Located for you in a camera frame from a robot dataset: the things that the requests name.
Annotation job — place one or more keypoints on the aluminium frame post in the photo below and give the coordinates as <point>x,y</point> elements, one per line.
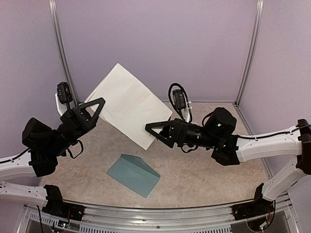
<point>61,49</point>
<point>251,52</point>

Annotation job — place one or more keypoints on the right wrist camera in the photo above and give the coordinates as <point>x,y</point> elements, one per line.
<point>181,105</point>

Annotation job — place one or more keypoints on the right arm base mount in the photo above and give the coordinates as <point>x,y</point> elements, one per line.
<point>258,206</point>

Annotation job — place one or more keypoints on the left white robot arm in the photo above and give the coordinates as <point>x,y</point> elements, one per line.
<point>18,166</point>

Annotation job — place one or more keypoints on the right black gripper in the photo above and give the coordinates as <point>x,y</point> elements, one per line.
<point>177,133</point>

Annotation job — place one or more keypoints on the teal paper envelope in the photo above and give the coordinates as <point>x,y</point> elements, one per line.
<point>132,172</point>

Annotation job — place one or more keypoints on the left aluminium frame post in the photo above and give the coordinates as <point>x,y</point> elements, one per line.
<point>61,49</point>

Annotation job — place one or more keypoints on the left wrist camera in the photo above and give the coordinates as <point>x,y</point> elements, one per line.
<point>63,97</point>

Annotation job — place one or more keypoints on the front aluminium rail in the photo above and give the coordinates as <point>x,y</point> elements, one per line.
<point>206,219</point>

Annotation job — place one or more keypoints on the right aluminium frame post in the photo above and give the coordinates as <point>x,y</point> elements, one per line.
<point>251,52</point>

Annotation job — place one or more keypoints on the ornate bordered letter sheet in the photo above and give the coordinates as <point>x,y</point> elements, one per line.
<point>129,105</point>

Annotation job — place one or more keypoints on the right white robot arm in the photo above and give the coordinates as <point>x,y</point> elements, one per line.
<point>294,141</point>

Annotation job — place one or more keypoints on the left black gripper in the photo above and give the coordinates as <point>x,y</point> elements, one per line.
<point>77,120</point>

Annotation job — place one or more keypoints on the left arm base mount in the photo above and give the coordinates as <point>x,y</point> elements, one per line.
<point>56,206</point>

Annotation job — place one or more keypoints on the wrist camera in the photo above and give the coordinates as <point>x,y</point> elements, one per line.
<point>63,97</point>
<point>181,105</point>

